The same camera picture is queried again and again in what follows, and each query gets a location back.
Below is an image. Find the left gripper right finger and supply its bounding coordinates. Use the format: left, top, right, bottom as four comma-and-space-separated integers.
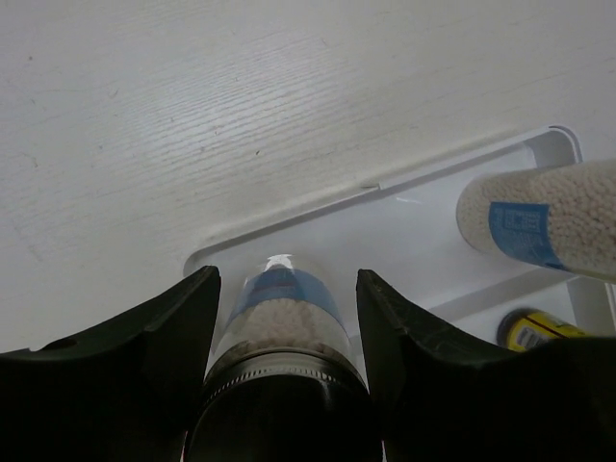
356, 269, 615, 461

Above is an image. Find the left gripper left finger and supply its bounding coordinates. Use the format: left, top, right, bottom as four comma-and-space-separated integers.
1, 267, 220, 461

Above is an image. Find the yellow label bottle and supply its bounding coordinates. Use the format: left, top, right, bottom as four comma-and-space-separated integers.
496, 308, 587, 352

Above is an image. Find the tall white spice jar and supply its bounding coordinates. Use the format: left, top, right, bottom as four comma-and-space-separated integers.
456, 160, 615, 283
183, 254, 384, 461

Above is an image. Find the white divided tray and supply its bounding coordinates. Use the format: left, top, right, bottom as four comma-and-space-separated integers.
182, 125, 616, 347

